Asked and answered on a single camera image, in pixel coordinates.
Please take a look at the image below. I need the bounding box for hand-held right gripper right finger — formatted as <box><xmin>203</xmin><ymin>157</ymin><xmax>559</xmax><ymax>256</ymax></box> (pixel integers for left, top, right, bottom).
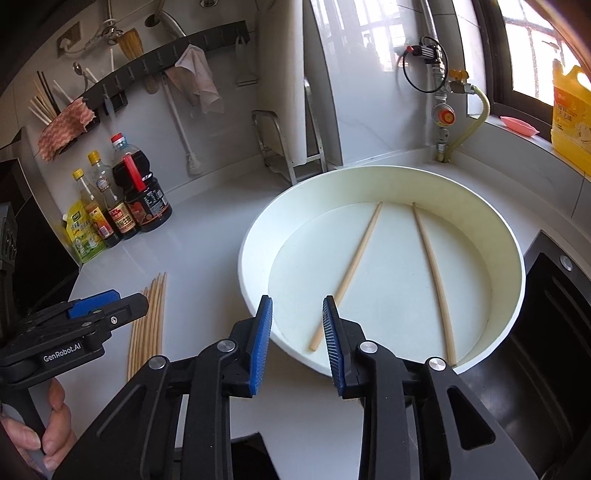
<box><xmin>322</xmin><ymin>295</ymin><xmax>540</xmax><ymax>480</ymax></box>

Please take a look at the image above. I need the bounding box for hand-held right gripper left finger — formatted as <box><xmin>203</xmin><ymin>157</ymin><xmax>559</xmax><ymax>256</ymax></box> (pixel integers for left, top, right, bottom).
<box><xmin>51</xmin><ymin>295</ymin><xmax>274</xmax><ymax>480</ymax></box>

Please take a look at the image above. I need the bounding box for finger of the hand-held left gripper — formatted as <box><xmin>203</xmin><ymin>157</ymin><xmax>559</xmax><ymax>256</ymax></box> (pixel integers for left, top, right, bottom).
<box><xmin>25</xmin><ymin>289</ymin><xmax>122</xmax><ymax>326</ymax></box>
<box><xmin>81</xmin><ymin>292</ymin><xmax>150</xmax><ymax>344</ymax></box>

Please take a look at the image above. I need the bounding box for bundle of wooden chopsticks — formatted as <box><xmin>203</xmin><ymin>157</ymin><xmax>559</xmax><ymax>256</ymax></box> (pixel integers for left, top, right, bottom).
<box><xmin>126</xmin><ymin>271</ymin><xmax>168</xmax><ymax>383</ymax></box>

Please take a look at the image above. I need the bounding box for round white basin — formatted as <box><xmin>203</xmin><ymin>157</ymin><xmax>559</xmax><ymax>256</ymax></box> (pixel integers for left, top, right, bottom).
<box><xmin>239</xmin><ymin>165</ymin><xmax>527</xmax><ymax>376</ymax></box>

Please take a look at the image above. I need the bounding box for wooden chopstick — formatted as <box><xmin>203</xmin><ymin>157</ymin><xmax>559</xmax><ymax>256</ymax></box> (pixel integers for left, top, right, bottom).
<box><xmin>308</xmin><ymin>201</ymin><xmax>384</xmax><ymax>354</ymax></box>
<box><xmin>411</xmin><ymin>201</ymin><xmax>459</xmax><ymax>368</ymax></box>

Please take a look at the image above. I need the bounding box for person's left hand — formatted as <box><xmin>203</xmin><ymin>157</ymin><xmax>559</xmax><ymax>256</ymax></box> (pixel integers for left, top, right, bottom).
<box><xmin>0</xmin><ymin>378</ymin><xmax>78</xmax><ymax>472</ymax></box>

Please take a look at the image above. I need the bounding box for black appliance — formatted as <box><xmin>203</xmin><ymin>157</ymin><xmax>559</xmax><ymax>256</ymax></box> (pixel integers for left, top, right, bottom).
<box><xmin>0</xmin><ymin>154</ymin><xmax>81</xmax><ymax>319</ymax></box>

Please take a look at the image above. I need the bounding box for green yellow seasoning pouch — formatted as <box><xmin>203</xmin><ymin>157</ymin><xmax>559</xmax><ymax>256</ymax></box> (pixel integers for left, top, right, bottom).
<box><xmin>62</xmin><ymin>199</ymin><xmax>108</xmax><ymax>265</ymax></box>

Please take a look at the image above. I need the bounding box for small yellow-capped sauce bottle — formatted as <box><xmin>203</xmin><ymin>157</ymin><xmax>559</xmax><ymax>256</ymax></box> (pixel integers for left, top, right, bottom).
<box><xmin>71</xmin><ymin>168</ymin><xmax>123</xmax><ymax>248</ymax></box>

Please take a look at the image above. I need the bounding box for medium yellow-capped sauce bottle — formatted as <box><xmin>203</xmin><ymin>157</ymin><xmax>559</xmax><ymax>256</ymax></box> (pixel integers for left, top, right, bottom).
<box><xmin>87</xmin><ymin>150</ymin><xmax>140</xmax><ymax>241</ymax></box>

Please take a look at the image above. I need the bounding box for large dark soy sauce bottle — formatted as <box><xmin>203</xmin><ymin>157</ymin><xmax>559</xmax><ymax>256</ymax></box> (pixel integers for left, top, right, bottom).
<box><xmin>110</xmin><ymin>132</ymin><xmax>173</xmax><ymax>233</ymax></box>

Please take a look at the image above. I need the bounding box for pink checked cloth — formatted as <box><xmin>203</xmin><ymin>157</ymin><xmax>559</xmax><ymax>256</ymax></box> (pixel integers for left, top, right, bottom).
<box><xmin>37</xmin><ymin>102</ymin><xmax>95</xmax><ymax>162</ymax></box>

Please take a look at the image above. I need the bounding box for metal cutting board rack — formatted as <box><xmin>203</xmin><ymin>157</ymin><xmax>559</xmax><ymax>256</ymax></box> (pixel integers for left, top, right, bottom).
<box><xmin>250</xmin><ymin>110</ymin><xmax>326</xmax><ymax>186</ymax></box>

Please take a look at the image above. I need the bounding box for bunch of mixed chopsticks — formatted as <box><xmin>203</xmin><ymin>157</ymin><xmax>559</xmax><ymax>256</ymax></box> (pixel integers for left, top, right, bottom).
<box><xmin>27</xmin><ymin>69</ymin><xmax>75</xmax><ymax>126</ymax></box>

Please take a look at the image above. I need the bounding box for metal spoon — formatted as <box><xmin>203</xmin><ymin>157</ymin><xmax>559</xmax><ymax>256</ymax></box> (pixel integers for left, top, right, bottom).
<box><xmin>73</xmin><ymin>61</ymin><xmax>100</xmax><ymax>87</ymax></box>

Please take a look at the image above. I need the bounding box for pale pink dishcloth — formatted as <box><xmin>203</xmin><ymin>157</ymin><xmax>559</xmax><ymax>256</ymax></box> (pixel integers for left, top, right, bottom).
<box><xmin>164</xmin><ymin>45</ymin><xmax>225</xmax><ymax>116</ymax></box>

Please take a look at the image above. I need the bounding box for orange gas regulator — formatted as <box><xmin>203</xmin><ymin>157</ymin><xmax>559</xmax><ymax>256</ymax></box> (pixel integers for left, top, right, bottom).
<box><xmin>431</xmin><ymin>99</ymin><xmax>457</xmax><ymax>132</ymax></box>

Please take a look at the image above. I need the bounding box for white cutting board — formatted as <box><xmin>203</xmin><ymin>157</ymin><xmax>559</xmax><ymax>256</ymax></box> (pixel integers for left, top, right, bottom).
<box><xmin>259</xmin><ymin>0</ymin><xmax>345</xmax><ymax>171</ymax></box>

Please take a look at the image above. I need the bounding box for wooden spatula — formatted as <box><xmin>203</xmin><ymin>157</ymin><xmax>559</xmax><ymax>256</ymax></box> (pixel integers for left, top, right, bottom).
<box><xmin>115</xmin><ymin>28</ymin><xmax>144</xmax><ymax>61</ymax></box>

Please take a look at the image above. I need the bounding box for metal ladle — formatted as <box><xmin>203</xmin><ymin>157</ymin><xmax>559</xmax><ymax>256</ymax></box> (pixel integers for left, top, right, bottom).
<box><xmin>147</xmin><ymin>0</ymin><xmax>186</xmax><ymax>38</ymax></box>

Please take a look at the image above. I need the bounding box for pink soap dish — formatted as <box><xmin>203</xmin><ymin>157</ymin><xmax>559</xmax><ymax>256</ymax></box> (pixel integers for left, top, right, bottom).
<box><xmin>499</xmin><ymin>115</ymin><xmax>541</xmax><ymax>138</ymax></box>

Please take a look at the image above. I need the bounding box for black gas shutoff valve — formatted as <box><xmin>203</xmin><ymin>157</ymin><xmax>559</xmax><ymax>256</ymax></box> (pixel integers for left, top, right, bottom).
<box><xmin>404</xmin><ymin>38</ymin><xmax>446</xmax><ymax>65</ymax></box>

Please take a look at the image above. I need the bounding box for yellow detergent bottle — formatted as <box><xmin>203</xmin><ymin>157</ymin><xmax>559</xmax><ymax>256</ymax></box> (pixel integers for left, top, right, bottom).
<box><xmin>549</xmin><ymin>59</ymin><xmax>591</xmax><ymax>176</ymax></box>

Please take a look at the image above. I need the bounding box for dark framed window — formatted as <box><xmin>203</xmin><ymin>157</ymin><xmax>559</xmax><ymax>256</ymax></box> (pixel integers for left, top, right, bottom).
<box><xmin>475</xmin><ymin>0</ymin><xmax>591</xmax><ymax>121</ymax></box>

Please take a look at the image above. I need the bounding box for white long-handled brush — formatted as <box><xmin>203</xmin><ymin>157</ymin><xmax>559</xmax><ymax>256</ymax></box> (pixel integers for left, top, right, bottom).
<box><xmin>159</xmin><ymin>74</ymin><xmax>204</xmax><ymax>176</ymax></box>

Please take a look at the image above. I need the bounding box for black wall hook rack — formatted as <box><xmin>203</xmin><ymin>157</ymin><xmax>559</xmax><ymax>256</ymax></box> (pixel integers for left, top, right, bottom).
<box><xmin>78</xmin><ymin>20</ymin><xmax>251</xmax><ymax>127</ymax></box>

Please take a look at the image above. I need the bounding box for wall socket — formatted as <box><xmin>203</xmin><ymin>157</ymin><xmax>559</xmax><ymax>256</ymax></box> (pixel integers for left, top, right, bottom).
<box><xmin>56</xmin><ymin>25</ymin><xmax>80</xmax><ymax>58</ymax></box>

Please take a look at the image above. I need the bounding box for yellow gas hose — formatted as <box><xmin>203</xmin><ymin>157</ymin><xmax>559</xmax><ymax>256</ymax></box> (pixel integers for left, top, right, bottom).
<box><xmin>436</xmin><ymin>83</ymin><xmax>491</xmax><ymax>162</ymax></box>

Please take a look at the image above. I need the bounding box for black cable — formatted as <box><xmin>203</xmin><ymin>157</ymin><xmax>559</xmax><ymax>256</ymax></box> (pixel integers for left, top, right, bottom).
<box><xmin>400</xmin><ymin>48</ymin><xmax>437</xmax><ymax>95</ymax></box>

